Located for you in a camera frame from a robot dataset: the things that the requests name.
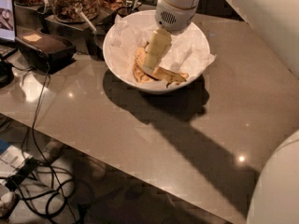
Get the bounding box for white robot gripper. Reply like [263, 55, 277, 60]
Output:
[142, 0, 197, 75]

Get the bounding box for spotted yellow banana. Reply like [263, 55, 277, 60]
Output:
[134, 47, 189, 86]

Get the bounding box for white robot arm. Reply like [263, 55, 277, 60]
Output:
[155, 0, 299, 77]

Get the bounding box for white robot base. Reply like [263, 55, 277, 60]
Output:
[246, 131, 299, 224]

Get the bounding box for white ceramic bowl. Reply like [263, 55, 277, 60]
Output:
[102, 9, 211, 95]

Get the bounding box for white paper liner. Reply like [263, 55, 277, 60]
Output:
[107, 7, 217, 91]

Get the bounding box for small black cup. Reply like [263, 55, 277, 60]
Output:
[117, 0, 142, 17]

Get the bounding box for white serving spoon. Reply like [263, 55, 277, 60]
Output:
[75, 7, 97, 35]

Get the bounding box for black display tray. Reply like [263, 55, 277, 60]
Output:
[15, 5, 116, 60]

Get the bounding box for black pouch case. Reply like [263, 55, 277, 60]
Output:
[15, 30, 77, 74]

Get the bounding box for laptop with lit screen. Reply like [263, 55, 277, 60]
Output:
[0, 0, 17, 60]

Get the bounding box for power adapter box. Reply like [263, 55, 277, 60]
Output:
[0, 146, 37, 190]

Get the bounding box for black cable on table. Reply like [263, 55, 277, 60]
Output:
[30, 63, 52, 166]

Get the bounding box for black coiled floor cables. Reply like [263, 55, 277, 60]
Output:
[6, 161, 88, 224]

